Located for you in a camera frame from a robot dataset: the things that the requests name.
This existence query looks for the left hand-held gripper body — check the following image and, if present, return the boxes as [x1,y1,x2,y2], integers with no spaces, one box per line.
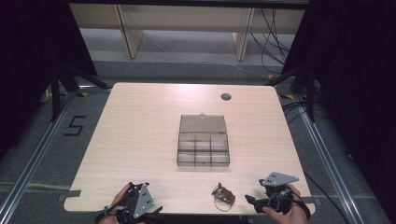
[117,182,163,224]

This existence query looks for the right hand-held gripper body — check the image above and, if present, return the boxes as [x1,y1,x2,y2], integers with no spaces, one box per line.
[258,172,300,216]

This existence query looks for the small dark metallic trinket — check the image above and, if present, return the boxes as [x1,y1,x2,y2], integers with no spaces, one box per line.
[211,182,236,207]

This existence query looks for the clear plastic compartment box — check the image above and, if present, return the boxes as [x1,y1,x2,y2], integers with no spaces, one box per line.
[176,114,231,168]

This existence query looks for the person's left hand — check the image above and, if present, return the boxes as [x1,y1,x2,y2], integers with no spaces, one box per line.
[98,182,133,224]

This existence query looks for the person's right hand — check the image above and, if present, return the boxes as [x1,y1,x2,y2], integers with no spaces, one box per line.
[262,182,310,224]

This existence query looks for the thin dark elastic band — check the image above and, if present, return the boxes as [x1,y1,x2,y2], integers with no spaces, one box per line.
[214,197,235,213]

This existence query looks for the grey tape strip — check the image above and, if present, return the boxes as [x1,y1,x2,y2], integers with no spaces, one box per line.
[300,195,322,206]
[57,189,82,202]

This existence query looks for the black metal stand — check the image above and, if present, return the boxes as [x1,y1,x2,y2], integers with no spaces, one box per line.
[49,61,112,123]
[265,65,318,123]

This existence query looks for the black curtain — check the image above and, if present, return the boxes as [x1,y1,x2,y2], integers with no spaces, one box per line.
[0,0,98,161]
[280,0,396,217]

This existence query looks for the light wooden shelf unit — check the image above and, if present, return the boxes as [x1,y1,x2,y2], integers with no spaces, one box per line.
[68,3,306,63]

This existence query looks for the aluminium floor rail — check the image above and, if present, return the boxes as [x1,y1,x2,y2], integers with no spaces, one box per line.
[0,90,78,224]
[293,95,363,224]

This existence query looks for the black floor cable loops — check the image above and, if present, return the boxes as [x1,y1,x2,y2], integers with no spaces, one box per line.
[280,100,313,125]

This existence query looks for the beige floor cable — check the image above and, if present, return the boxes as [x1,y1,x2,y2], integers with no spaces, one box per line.
[0,181,71,191]

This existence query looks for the bundle of black cables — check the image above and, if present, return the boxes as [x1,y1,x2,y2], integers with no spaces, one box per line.
[249,8,293,75]

